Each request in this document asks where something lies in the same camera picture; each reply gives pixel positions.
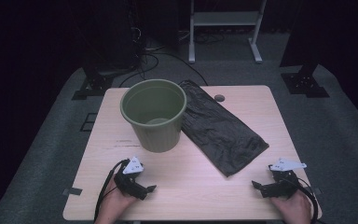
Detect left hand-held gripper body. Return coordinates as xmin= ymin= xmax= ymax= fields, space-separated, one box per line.
xmin=114 ymin=156 xmax=148 ymax=201

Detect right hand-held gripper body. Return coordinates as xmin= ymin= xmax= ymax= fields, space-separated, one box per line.
xmin=260 ymin=158 xmax=308 ymax=199

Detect green plastic trash bin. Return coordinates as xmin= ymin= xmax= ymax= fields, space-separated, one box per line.
xmin=119 ymin=78 xmax=188 ymax=154

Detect black plastic garbage bag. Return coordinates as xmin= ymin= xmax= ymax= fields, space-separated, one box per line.
xmin=178 ymin=79 xmax=270 ymax=178

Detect person's right hand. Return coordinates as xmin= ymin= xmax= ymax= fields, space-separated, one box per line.
xmin=269 ymin=189 xmax=313 ymax=224

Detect person's left hand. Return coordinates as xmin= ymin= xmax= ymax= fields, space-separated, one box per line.
xmin=95 ymin=178 xmax=138 ymax=224

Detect black metal stand base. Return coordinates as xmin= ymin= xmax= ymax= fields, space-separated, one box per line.
xmin=71 ymin=59 xmax=117 ymax=101
xmin=280 ymin=60 xmax=330 ymax=99

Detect dark equipment cabinet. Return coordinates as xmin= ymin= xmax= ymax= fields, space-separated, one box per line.
xmin=82 ymin=0 xmax=145 ymax=74

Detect left hand-held gripper black cable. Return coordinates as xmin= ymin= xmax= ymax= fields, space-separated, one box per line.
xmin=93 ymin=158 xmax=131 ymax=222

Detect hand-held gripper black cable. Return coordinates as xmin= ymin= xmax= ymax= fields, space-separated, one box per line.
xmin=290 ymin=177 xmax=321 ymax=224
xmin=93 ymin=158 xmax=131 ymax=222

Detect right hand-held gripper black cable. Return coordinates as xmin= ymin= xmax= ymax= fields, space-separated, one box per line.
xmin=290 ymin=177 xmax=321 ymax=224

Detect black looped floor cable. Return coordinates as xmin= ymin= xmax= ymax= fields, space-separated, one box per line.
xmin=118 ymin=52 xmax=160 ymax=89

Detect long black floor cable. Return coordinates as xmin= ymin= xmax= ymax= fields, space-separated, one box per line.
xmin=143 ymin=50 xmax=209 ymax=87

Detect coil of dark cables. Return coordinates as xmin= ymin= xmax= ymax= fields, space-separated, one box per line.
xmin=194 ymin=31 xmax=227 ymax=45

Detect white metal stand frame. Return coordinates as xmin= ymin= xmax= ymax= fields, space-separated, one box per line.
xmin=188 ymin=0 xmax=269 ymax=64

